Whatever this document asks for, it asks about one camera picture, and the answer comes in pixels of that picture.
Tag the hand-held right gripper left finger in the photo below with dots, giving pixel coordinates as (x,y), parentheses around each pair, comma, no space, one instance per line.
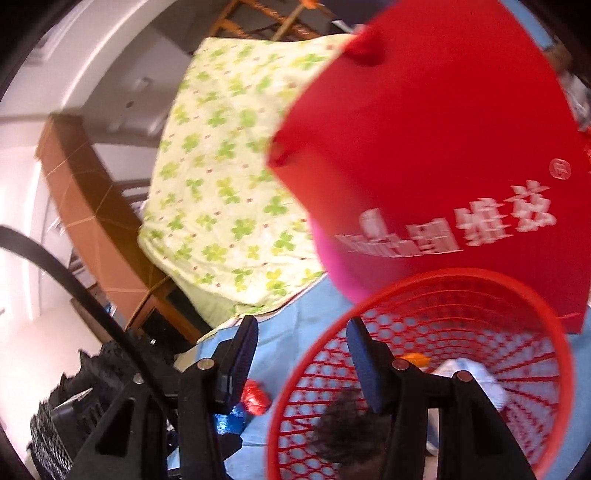
(240,355)

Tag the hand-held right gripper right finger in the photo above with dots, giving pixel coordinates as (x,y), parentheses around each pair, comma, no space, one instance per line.
(369,364)

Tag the red-orange wad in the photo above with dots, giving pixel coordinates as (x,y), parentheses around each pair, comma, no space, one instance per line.
(255,398)

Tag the orange wad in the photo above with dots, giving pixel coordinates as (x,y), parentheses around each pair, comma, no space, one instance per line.
(418,360)

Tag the black wad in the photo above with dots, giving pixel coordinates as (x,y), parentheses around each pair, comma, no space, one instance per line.
(346,424)

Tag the blue foil wad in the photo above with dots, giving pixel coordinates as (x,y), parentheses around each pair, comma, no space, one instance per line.
(230,421)

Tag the white knotted plastic bag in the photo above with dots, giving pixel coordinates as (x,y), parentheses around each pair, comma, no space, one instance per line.
(471,376)

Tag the red mesh plastic basket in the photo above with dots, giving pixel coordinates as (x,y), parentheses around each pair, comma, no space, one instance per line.
(521,350)

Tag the light blue blanket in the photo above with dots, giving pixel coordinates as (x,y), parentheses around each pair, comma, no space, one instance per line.
(286,332)

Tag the pink pillow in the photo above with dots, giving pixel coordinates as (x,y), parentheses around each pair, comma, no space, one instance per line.
(341,267)

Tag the black fluffy garment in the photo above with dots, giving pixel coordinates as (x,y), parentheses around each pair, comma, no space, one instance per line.
(101,369)

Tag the clover print blanket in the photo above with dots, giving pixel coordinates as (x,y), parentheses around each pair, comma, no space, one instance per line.
(221,184)

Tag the brown wooden pillar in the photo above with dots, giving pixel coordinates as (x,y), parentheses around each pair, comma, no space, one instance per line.
(87,207)

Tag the red paper bag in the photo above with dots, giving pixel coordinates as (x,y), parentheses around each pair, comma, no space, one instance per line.
(438,138)

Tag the wooden stair railing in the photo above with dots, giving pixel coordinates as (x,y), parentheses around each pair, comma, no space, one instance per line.
(240,23)

